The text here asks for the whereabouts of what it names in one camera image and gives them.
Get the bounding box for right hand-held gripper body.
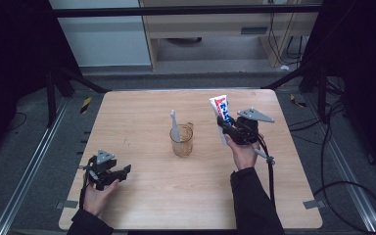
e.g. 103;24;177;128
233;107;276;146

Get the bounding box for light wooden desk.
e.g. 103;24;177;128
139;0;321;71

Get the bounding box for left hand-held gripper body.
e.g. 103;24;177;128
87;149;118;192

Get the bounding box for bundle of black cables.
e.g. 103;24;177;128
288;76;347;145

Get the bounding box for hanging black desk cables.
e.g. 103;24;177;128
267;12;306;67

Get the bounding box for black curtain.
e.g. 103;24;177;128
0;0;81;161
302;0;376;182

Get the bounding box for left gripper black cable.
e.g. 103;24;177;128
78;156;97;211

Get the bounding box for person's right hand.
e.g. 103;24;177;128
224;134;262;171

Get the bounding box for black horizontal bar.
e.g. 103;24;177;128
50;4;323;19

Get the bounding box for white electric toothbrush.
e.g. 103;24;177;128
169;109;182;144

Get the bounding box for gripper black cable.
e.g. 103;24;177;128
252;133;276;208
78;156;97;211

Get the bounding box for thin black cable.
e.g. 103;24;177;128
7;112;28;132

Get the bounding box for person's left hand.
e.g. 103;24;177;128
82;178;120;218

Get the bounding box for white cabinet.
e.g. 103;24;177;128
49;0;152;68

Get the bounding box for grey tape strip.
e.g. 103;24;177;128
303;199;326;211
56;200;79;211

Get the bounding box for yellow black striped tape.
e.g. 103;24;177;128
79;96;93;115
289;93;307;109

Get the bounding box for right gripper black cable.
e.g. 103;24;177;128
252;133;276;208

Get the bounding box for white toothpaste tube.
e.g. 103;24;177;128
209;94;235;147

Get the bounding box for black metal stand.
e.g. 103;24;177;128
261;61;328;122
44;64;111;128

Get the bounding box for silver metal rail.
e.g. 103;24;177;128
0;97;71;235
305;94;376;233

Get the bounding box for amber transparent cup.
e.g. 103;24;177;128
169;121;195;158

